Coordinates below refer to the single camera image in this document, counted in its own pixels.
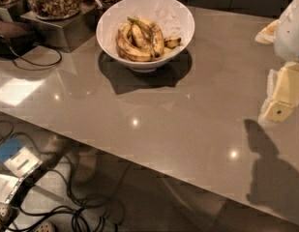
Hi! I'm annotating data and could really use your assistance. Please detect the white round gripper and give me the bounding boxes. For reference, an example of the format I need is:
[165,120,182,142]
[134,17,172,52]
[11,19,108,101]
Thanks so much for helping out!
[254,0,299,122]

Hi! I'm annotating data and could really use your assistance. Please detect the spotted banana with green stem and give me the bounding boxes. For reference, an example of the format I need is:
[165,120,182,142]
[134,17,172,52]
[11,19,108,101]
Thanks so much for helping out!
[128,16,164,58]

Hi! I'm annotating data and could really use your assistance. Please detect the small banana right side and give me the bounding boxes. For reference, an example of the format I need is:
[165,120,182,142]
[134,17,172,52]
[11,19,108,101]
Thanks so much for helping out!
[164,36,181,48]

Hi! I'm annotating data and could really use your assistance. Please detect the white paper bowl liner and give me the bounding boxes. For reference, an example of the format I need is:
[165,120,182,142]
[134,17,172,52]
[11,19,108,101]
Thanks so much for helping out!
[152,0,183,37]

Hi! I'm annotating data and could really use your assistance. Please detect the white ceramic bowl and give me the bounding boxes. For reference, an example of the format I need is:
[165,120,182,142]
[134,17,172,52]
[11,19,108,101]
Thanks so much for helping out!
[96,0,194,73]

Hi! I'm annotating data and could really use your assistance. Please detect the middle spotted banana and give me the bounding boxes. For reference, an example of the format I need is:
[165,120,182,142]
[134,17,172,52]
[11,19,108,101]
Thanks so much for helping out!
[132,24,151,51]

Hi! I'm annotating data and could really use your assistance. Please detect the large curved spotted banana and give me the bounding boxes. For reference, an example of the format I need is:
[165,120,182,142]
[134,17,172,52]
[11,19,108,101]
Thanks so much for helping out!
[115,23,152,62]

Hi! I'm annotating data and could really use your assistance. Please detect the grey metal stand block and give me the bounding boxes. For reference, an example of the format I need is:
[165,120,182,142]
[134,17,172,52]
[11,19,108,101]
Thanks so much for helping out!
[21,5,98,52]

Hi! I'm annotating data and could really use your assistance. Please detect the glass jar of nuts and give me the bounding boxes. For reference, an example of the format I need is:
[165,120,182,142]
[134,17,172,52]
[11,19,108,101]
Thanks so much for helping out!
[28,0,81,20]

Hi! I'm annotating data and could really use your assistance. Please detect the black appliance on left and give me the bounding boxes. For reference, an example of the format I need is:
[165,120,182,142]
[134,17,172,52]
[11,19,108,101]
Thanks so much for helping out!
[0,19,36,55]

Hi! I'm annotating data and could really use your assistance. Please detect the blue and white box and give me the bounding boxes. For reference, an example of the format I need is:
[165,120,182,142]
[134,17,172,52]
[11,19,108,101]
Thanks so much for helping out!
[0,137,42,178]

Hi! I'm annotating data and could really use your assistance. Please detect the white paper sheet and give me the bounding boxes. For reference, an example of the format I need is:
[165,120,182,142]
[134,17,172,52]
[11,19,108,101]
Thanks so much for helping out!
[0,174,18,203]

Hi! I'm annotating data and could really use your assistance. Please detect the black cable on table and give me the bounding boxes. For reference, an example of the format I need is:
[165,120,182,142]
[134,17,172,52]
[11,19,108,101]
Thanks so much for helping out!
[7,43,63,68]

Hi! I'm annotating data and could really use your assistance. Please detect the black cables on floor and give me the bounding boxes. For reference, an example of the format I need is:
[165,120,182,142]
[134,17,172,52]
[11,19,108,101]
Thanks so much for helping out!
[0,119,128,232]

